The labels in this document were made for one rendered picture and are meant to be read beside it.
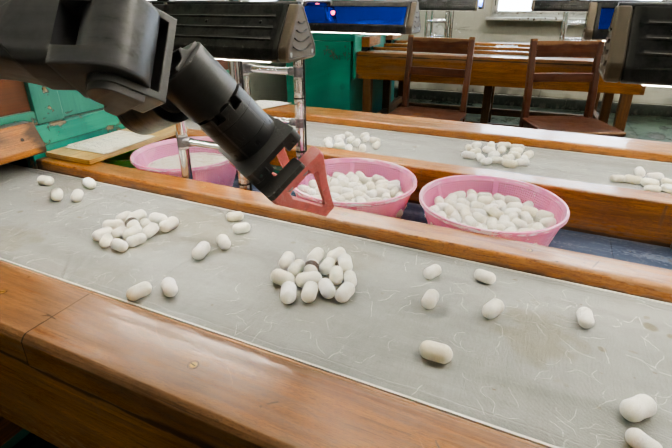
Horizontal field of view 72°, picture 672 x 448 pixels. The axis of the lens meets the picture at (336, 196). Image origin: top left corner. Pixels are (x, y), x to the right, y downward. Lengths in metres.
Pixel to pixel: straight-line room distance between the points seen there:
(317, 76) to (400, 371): 3.14
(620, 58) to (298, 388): 0.44
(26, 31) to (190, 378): 0.34
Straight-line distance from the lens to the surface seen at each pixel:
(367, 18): 1.17
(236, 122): 0.45
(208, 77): 0.43
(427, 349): 0.55
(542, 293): 0.71
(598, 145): 1.39
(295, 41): 0.62
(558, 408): 0.55
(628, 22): 0.55
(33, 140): 1.24
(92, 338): 0.61
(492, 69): 3.31
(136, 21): 0.41
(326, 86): 3.54
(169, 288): 0.67
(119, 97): 0.40
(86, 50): 0.40
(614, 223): 1.07
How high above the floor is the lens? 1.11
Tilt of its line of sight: 23 degrees down
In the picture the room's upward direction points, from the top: straight up
